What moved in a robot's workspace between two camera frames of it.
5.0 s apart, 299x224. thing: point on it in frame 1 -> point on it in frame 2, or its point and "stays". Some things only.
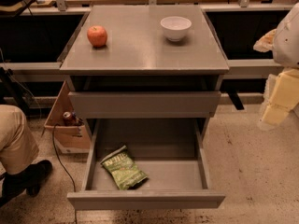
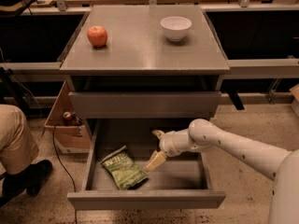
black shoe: (29, 178) stays
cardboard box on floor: (70, 131) stays
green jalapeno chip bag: (126, 173) stays
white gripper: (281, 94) -> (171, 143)
